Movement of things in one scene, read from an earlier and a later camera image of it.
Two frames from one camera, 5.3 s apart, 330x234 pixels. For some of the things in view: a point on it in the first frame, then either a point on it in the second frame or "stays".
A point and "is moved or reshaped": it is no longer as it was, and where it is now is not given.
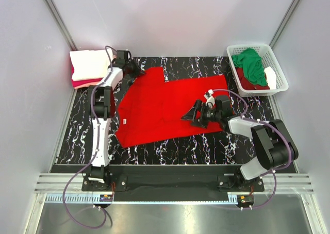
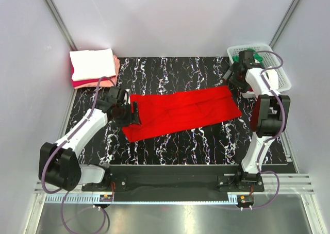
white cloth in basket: (270, 78) stays
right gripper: (191, 114) → (243, 86)
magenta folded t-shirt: (78, 82) stays
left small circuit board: (106, 198) stays
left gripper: (138, 72) → (133, 117)
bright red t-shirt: (150, 109) is moved or reshaped
